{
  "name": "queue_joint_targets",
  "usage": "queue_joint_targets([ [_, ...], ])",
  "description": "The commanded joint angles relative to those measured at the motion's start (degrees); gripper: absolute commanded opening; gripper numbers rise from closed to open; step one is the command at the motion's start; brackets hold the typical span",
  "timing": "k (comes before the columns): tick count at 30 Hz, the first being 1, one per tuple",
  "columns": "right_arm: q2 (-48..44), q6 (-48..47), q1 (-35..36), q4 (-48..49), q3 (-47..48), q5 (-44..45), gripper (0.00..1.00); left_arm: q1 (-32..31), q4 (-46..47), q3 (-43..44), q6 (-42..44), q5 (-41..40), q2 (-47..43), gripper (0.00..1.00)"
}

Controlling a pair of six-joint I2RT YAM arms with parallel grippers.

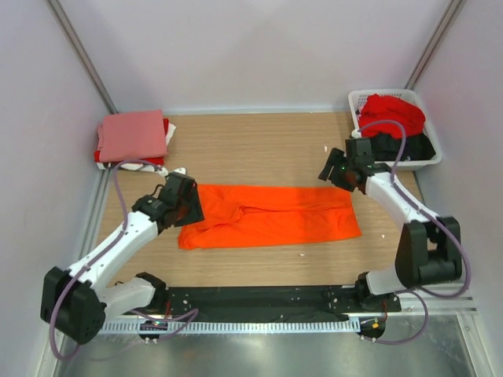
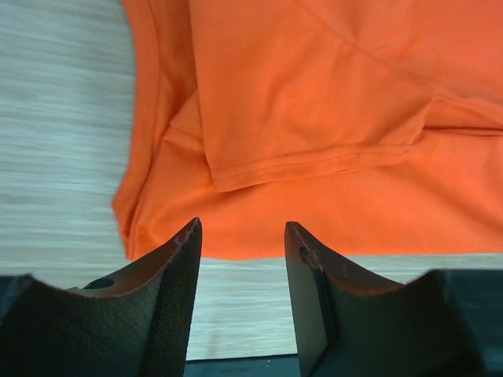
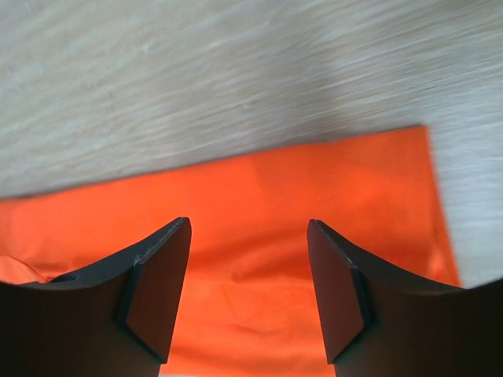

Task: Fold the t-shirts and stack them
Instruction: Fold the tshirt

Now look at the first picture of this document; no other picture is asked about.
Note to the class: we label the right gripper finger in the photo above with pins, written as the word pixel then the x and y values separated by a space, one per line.
pixel 334 160
pixel 337 177

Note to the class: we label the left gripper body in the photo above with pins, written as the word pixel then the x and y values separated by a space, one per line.
pixel 183 206

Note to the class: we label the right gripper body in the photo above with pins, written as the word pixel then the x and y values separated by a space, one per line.
pixel 343 167

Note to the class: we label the orange t-shirt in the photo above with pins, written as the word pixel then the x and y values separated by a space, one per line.
pixel 261 216

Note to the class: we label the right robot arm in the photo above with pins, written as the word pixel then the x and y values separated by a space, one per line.
pixel 428 248

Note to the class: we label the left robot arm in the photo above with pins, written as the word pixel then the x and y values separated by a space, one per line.
pixel 78 300

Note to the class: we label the black t-shirt in basket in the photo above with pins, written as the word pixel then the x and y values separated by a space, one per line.
pixel 386 148

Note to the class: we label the white plastic laundry basket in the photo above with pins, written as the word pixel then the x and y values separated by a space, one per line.
pixel 358 98

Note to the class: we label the red t-shirt in basket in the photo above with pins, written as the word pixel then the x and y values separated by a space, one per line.
pixel 387 109

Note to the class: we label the folded pink t-shirt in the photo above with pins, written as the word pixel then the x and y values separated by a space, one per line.
pixel 131 135

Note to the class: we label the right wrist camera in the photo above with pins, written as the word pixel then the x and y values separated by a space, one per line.
pixel 356 133

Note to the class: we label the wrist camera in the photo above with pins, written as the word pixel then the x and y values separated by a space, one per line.
pixel 164 172
pixel 356 133

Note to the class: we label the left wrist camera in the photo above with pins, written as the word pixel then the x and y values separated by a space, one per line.
pixel 164 172

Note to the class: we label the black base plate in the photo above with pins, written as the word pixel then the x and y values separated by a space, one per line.
pixel 338 299

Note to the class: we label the white slotted cable duct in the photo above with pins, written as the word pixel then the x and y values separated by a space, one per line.
pixel 136 326

